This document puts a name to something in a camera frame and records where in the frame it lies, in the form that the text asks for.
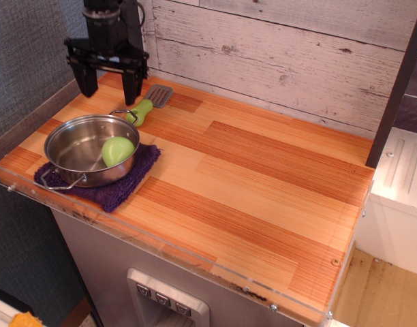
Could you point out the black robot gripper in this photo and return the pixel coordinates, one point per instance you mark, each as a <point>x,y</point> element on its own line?
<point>101,51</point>

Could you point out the green handled grey spatula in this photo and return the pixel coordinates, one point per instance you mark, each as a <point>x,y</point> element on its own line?
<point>157,97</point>

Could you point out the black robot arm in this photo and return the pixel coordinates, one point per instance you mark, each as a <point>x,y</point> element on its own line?
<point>101,4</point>

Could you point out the orange object at corner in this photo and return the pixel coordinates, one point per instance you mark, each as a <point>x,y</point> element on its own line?
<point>25,320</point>

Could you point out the stainless steel pot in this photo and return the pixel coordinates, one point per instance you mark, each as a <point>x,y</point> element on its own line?
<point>75,151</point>

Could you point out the green toy pear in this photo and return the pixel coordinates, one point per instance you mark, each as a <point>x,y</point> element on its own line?
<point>116,150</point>

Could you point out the purple cloth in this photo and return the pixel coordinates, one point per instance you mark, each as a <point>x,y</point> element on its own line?
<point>113,195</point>

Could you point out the grey toy fridge cabinet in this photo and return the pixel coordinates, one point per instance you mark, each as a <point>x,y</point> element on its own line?
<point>103,261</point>

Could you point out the silver dispenser panel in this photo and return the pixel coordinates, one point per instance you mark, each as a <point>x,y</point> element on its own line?
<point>159,304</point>

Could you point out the clear acrylic table guard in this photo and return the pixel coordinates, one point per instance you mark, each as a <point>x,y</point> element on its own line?
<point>258,202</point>

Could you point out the white toy sink unit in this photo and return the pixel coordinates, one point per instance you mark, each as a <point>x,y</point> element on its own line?
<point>387,229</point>

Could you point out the dark left shelf post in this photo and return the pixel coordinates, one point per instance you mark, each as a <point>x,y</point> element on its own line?
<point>132,16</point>

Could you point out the dark shelf post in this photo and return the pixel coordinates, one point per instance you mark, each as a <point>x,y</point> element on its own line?
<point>401,82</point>
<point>132,16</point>

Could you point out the dark right shelf post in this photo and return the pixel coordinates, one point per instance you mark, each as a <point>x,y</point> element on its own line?
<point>401,82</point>

